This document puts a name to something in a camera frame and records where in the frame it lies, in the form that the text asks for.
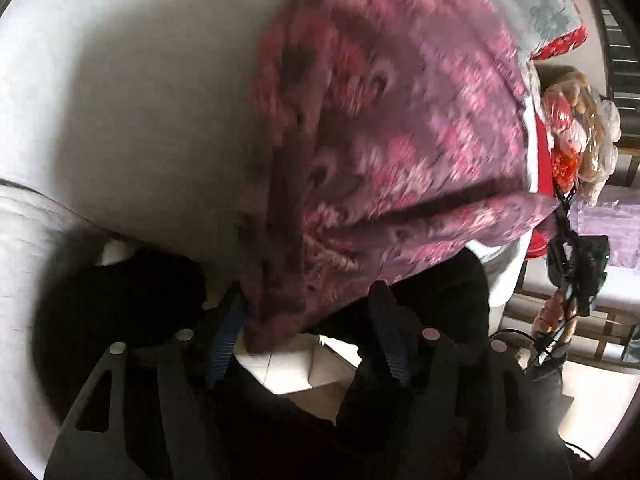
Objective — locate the purple floral garment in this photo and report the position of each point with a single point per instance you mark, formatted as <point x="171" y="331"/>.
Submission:
<point x="395" y="135"/>

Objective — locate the white bed mattress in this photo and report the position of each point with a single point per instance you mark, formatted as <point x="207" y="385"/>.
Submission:
<point x="125" y="116"/>

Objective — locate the lilac bedside cloth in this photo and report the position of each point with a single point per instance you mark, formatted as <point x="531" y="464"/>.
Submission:
<point x="616" y="215"/>

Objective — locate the dark window with grille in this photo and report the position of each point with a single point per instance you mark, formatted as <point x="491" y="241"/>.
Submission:
<point x="622" y="71"/>

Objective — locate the red patterned blanket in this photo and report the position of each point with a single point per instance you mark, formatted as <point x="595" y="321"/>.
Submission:
<point x="563" y="29"/>

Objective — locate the plastic bag of toys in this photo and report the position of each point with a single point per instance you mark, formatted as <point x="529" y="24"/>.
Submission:
<point x="585" y="129"/>

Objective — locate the red cloth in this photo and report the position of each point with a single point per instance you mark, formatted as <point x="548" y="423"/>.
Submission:
<point x="548" y="229"/>

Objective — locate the person's right hand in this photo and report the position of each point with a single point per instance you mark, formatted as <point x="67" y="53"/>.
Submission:
<point x="554" y="315"/>

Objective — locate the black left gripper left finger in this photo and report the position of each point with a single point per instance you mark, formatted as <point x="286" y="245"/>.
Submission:
<point x="229" y="317"/>

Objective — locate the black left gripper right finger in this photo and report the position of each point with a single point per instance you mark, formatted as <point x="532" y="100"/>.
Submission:
<point x="400" y="335"/>

